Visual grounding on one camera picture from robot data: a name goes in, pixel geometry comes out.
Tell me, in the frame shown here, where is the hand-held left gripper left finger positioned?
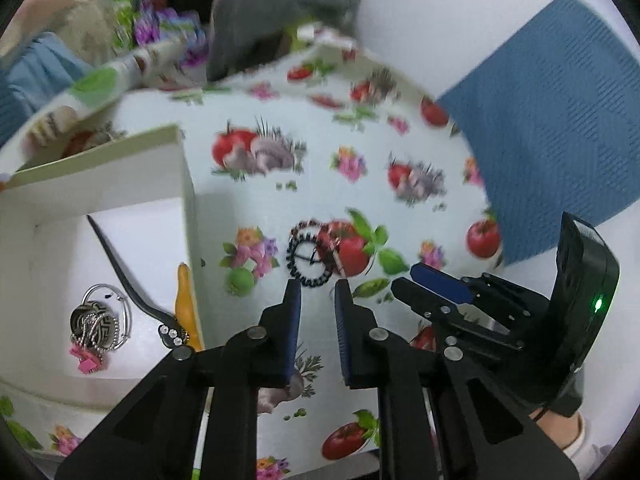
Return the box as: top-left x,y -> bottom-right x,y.
55,279 -> 303,480

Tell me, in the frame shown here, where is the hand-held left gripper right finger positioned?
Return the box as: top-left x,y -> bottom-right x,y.
334,280 -> 581,480

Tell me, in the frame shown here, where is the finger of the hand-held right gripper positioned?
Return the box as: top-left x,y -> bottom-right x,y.
410,262 -> 481,306
391,277 -> 453,328

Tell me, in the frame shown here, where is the black beaded bracelet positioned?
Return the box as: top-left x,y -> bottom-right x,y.
287,220 -> 343,288

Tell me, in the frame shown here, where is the orange yellow clip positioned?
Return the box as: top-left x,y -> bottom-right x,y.
176,262 -> 205,352

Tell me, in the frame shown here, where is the silver bangle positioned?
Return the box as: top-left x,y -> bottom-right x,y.
82,284 -> 133,353

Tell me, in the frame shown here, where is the black hair stick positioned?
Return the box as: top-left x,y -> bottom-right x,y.
86,214 -> 188,348

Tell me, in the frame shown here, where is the pink hair clip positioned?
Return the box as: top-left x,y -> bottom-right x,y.
69,342 -> 103,375

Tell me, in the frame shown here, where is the white cardboard box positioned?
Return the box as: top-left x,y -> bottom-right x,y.
0,125 -> 206,396

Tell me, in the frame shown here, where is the vegetable print tablecloth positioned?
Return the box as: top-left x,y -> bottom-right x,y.
0,27 -> 506,480

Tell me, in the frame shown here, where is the pile of clothes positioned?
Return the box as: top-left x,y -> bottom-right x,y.
200,0 -> 361,81

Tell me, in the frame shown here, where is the purple patterned cloth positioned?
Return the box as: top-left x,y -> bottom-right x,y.
112,0 -> 208,68

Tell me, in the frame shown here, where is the light blue cloth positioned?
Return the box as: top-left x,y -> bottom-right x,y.
0,32 -> 91,126

